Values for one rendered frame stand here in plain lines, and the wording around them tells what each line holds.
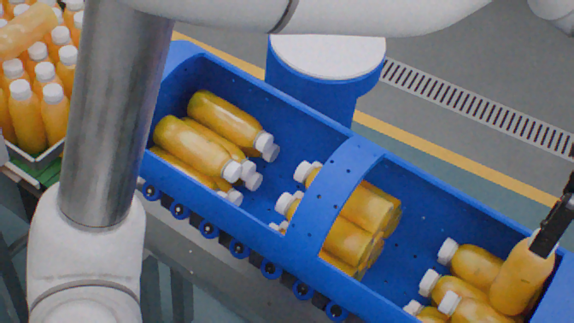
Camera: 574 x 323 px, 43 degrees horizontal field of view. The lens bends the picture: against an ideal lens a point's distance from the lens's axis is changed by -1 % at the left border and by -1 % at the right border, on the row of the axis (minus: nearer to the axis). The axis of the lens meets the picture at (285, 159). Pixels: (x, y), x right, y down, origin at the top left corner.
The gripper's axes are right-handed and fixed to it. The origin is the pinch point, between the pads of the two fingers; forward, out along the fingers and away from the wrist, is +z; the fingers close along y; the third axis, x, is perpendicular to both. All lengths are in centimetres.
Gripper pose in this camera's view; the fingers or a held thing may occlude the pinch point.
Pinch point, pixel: (551, 230)
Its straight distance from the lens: 114.2
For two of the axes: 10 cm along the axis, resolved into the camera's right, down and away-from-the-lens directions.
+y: 5.7, -6.0, 5.6
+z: -0.9, 6.4, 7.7
